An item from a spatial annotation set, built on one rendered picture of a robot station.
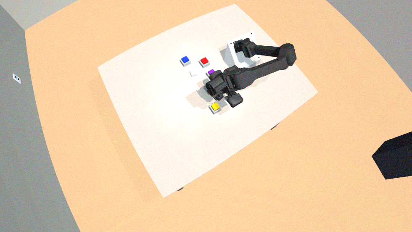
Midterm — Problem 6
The red button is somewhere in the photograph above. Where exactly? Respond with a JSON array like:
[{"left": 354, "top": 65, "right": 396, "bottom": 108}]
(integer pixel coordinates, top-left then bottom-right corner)
[{"left": 199, "top": 57, "right": 210, "bottom": 68}]

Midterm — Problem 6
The purple button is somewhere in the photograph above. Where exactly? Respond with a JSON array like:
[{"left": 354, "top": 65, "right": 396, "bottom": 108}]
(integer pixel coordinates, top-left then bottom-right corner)
[{"left": 206, "top": 69, "right": 215, "bottom": 79}]

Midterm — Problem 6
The blue button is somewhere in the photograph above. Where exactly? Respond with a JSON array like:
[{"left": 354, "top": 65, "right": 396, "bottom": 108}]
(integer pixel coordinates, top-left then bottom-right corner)
[{"left": 180, "top": 56, "right": 191, "bottom": 67}]

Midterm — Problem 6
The yellow button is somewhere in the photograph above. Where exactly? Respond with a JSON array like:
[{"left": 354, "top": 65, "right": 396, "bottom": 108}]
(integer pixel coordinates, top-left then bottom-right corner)
[{"left": 209, "top": 101, "right": 222, "bottom": 114}]

